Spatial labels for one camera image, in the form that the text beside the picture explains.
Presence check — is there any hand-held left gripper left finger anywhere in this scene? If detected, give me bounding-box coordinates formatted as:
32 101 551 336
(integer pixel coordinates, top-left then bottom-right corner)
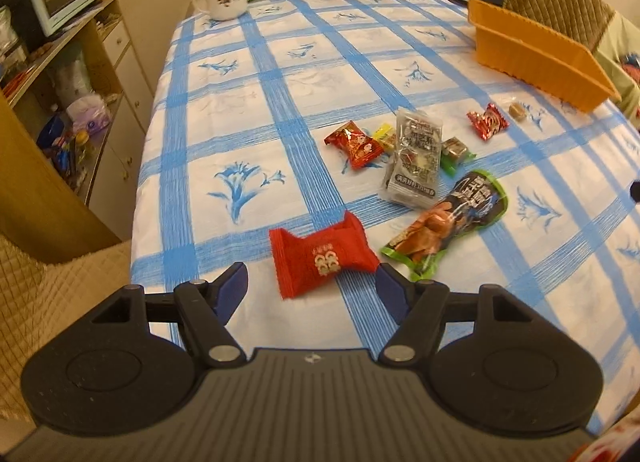
90 262 249 368

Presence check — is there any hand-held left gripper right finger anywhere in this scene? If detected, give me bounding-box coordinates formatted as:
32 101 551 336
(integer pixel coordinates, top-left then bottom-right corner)
375 263 538 368

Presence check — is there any large red candy packet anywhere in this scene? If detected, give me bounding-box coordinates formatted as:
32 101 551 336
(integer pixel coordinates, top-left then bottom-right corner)
268 211 381 300

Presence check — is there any green chicken snack packet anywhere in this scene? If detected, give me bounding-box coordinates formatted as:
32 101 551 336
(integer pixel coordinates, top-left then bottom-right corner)
380 169 510 282

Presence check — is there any clear sesame snack packet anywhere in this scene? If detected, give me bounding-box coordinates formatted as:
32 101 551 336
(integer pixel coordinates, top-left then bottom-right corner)
377 109 445 210

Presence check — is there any red snack packet white figure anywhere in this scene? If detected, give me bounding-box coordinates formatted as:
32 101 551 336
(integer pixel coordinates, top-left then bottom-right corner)
324 121 385 171

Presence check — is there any small yellow candy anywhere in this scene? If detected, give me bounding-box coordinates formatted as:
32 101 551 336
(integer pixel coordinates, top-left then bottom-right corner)
374 123 398 150

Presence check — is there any red striped snack packet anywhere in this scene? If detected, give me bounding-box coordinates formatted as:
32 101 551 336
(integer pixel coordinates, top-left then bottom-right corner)
466 102 510 142

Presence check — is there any orange plastic basket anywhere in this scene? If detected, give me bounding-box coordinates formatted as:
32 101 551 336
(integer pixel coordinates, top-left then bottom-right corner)
467 0 622 112

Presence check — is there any blue red printed cushion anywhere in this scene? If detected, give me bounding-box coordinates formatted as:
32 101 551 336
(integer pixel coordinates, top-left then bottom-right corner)
620 53 640 93

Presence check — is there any sofa with green cover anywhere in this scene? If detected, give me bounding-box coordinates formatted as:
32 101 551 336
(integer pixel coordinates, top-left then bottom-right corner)
592 10 640 130

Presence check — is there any green wrapped candy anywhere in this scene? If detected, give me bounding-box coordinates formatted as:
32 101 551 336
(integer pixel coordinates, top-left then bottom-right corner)
440 136 477 177

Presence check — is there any blue checked tablecloth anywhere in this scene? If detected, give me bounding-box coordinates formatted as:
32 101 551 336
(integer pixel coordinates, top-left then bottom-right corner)
131 0 640 438

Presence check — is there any beige quilted seat cushion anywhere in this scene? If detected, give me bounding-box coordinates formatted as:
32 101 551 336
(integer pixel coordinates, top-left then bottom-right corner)
0 232 133 423

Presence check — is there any brown wooden chair back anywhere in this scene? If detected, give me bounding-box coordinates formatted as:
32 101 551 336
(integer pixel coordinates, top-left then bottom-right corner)
0 90 126 263

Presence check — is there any purple white plastic bag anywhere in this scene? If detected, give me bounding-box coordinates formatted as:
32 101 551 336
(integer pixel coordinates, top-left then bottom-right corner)
65 95 112 135

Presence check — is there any pile of colourful packets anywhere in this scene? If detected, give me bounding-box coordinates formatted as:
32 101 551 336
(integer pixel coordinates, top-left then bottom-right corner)
37 115 91 188

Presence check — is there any wooden shelf cabinet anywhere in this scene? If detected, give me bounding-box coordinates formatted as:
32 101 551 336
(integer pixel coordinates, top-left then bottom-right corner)
0 0 156 243

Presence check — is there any red patterned fabric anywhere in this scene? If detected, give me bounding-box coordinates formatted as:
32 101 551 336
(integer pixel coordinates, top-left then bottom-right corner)
565 422 640 462

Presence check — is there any clear plastic bag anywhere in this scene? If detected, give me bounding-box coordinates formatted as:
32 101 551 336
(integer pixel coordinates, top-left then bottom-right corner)
52 50 96 108

